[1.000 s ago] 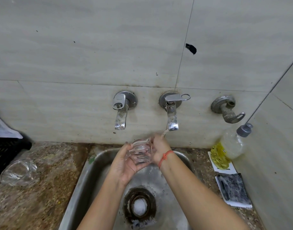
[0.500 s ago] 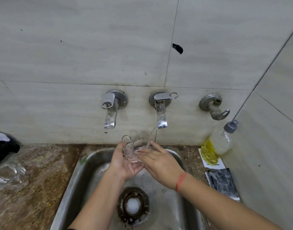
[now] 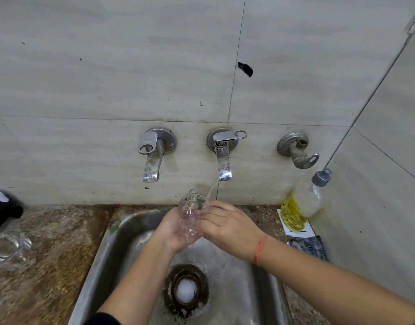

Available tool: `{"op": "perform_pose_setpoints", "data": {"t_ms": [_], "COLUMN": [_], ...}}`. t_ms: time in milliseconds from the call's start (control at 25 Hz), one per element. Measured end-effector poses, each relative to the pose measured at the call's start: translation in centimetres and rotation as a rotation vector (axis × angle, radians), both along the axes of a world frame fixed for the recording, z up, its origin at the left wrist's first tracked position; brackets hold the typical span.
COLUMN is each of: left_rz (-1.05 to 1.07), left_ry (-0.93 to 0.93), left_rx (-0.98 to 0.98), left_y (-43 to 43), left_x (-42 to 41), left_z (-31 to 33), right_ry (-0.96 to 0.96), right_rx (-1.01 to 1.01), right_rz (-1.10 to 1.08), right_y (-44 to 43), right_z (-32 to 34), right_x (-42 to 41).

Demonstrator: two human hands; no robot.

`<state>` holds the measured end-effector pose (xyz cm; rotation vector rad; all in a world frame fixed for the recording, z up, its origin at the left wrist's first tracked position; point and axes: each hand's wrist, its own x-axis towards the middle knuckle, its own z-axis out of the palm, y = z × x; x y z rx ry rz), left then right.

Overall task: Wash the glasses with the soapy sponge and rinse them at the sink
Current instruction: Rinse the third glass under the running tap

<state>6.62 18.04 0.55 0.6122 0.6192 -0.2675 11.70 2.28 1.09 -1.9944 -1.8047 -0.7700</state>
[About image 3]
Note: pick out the person's right hand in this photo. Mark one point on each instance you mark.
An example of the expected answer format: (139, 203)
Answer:
(232, 230)

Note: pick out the person's left hand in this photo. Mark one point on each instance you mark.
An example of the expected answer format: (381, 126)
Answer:
(170, 235)

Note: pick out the clear glass cup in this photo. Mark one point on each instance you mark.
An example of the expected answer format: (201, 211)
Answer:
(190, 209)
(9, 250)

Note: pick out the yellow dish soap bottle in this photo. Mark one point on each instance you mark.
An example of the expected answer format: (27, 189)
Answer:
(300, 204)

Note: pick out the dark speckled sponge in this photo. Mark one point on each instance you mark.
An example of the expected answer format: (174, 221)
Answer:
(309, 247)

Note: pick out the black dish rack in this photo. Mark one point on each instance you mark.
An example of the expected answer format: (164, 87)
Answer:
(2, 211)

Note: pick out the person's right forearm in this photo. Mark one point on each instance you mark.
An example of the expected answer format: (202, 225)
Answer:
(336, 284)

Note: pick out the person's left forearm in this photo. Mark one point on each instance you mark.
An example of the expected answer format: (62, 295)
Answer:
(133, 291)

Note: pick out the orange wrist thread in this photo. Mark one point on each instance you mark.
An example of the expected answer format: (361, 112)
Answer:
(260, 250)

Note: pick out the metal sink drain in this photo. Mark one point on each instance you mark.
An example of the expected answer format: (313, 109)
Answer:
(186, 291)

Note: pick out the stainless steel sink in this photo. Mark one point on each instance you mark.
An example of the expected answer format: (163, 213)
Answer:
(99, 267)

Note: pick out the black tape piece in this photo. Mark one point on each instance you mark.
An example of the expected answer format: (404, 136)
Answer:
(245, 69)

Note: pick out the chrome wall tap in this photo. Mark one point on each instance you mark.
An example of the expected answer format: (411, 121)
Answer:
(156, 142)
(223, 143)

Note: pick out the grey wall valve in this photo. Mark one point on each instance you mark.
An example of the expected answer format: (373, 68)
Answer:
(292, 145)

